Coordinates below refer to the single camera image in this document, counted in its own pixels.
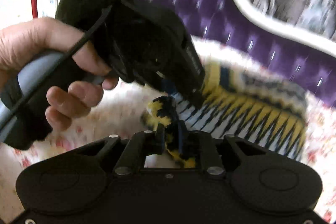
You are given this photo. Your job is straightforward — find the navy yellow patterned knit sweater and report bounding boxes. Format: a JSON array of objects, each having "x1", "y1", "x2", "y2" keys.
[{"x1": 141, "y1": 61, "x2": 307, "y2": 161}]

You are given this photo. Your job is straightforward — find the person left hand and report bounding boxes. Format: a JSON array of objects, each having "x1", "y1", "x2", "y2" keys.
[{"x1": 1, "y1": 18, "x2": 118, "y2": 131}]

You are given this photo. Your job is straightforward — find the floral bed cover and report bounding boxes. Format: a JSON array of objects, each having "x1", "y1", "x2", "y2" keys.
[{"x1": 0, "y1": 37, "x2": 336, "y2": 222}]

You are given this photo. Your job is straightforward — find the purple tufted chaise sofa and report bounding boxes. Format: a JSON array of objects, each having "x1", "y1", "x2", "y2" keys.
[{"x1": 150, "y1": 0, "x2": 335, "y2": 106}]

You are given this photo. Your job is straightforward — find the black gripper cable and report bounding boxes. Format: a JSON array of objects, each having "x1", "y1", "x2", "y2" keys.
[{"x1": 0, "y1": 0, "x2": 116, "y2": 132}]

